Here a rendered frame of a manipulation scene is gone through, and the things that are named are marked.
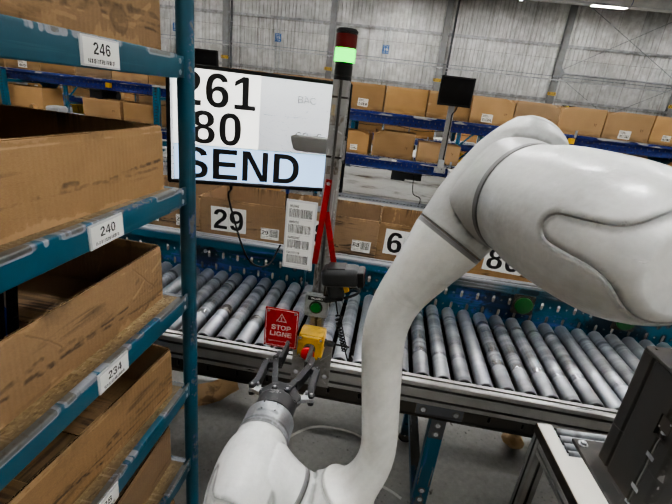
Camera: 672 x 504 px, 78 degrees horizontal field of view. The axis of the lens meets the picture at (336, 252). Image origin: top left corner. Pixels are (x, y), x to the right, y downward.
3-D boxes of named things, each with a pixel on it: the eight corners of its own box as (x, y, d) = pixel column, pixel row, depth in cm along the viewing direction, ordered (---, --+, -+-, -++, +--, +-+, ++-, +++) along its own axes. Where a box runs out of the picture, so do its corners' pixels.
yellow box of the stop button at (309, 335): (294, 360, 118) (296, 338, 115) (301, 343, 126) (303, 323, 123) (345, 369, 116) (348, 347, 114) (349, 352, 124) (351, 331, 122)
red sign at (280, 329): (263, 344, 126) (265, 306, 122) (264, 342, 127) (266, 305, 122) (315, 353, 124) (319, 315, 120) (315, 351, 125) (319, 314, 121)
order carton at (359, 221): (284, 246, 181) (287, 208, 175) (300, 227, 208) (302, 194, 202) (374, 259, 177) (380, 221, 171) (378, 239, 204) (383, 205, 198)
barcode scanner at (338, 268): (364, 306, 111) (364, 270, 108) (321, 305, 113) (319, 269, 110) (366, 296, 118) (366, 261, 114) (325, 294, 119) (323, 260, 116)
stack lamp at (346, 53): (332, 60, 98) (335, 31, 96) (335, 62, 102) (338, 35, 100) (353, 62, 97) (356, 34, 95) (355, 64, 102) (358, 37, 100)
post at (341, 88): (289, 381, 130) (316, 76, 99) (293, 372, 134) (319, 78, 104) (327, 388, 129) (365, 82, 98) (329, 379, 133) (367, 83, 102)
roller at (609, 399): (610, 422, 123) (615, 409, 121) (550, 332, 171) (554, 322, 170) (627, 426, 122) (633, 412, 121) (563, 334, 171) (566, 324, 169)
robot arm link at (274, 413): (236, 415, 70) (248, 392, 75) (235, 456, 73) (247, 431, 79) (289, 425, 69) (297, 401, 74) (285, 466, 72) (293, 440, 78)
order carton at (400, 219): (373, 260, 177) (379, 221, 171) (377, 239, 204) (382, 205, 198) (467, 274, 173) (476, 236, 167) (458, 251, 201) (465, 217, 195)
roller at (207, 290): (170, 342, 136) (156, 340, 137) (230, 279, 185) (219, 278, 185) (168, 328, 134) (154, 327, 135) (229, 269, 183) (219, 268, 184)
